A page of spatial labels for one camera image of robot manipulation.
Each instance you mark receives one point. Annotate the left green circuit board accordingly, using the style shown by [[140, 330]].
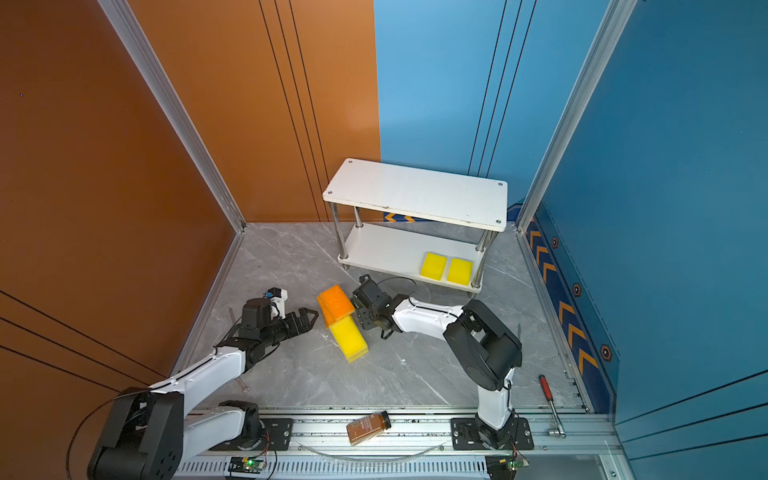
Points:
[[246, 466]]

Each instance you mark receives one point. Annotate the aluminium corner post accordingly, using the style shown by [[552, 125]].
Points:
[[127, 27], [608, 34]]

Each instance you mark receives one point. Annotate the large yellow coarse sponge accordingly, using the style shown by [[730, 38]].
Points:
[[349, 338]]

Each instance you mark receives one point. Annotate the right green circuit board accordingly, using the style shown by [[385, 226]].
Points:
[[504, 468]]

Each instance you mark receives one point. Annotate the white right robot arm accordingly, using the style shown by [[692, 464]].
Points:
[[487, 350]]

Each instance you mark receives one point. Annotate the brown spice jar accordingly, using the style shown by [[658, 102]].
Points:
[[368, 427]]

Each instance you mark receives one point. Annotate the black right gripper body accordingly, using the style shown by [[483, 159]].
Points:
[[367, 319]]

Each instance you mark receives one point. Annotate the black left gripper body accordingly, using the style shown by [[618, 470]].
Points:
[[278, 330]]

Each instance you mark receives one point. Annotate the orange scrub sponge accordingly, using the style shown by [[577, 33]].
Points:
[[328, 315], [337, 301]]

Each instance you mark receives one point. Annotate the top orange scrub sponge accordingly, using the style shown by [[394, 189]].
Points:
[[337, 301]]

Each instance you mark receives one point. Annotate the yellow foam sponge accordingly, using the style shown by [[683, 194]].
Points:
[[433, 266], [460, 271]]

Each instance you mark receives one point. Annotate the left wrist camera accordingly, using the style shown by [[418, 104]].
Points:
[[277, 298]]

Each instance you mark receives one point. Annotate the aluminium corner post left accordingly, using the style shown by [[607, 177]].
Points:
[[127, 27]]

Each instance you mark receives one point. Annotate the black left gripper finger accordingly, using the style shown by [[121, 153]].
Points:
[[293, 316], [306, 322]]

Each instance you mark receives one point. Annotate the green circuit board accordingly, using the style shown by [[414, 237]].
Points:
[[246, 466], [504, 468]]

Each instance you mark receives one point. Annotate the middle orange scrub sponge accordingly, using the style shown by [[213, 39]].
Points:
[[328, 315]]

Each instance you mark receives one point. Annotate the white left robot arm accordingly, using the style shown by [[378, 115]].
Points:
[[149, 432]]

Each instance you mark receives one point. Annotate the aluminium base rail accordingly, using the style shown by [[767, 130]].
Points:
[[422, 443]]

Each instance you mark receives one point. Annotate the red handled ratchet wrench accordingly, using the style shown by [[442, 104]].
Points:
[[558, 426]]

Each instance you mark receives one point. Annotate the aluminium corner post right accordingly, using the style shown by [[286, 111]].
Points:
[[608, 34]]

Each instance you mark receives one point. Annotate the white two-tier metal shelf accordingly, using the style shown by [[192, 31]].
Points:
[[460, 200]]

